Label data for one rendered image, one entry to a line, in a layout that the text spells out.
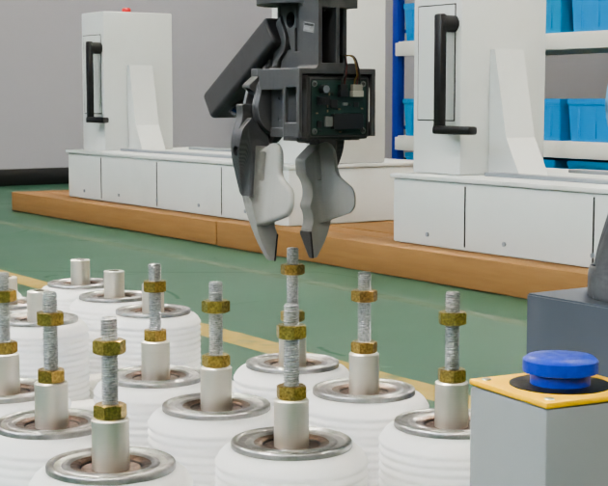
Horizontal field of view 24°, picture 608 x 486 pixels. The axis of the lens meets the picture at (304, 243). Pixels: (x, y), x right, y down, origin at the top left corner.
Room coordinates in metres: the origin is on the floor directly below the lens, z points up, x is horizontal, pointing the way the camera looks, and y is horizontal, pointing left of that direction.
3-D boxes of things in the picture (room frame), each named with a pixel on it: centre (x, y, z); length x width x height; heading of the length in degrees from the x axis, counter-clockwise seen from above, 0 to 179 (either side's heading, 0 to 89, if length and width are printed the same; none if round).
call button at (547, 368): (0.74, -0.14, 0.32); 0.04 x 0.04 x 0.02
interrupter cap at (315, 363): (1.12, 0.01, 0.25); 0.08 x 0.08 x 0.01
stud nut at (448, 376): (0.91, -0.10, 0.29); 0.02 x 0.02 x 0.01; 62
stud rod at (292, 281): (1.12, 0.01, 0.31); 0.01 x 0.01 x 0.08
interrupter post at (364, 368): (1.02, -0.04, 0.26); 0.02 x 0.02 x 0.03
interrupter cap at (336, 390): (1.02, -0.04, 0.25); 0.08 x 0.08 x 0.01
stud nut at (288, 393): (0.86, 0.01, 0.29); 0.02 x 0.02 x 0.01; 11
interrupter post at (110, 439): (0.81, 0.11, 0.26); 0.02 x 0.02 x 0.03
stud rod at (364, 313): (1.02, -0.04, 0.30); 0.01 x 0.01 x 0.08
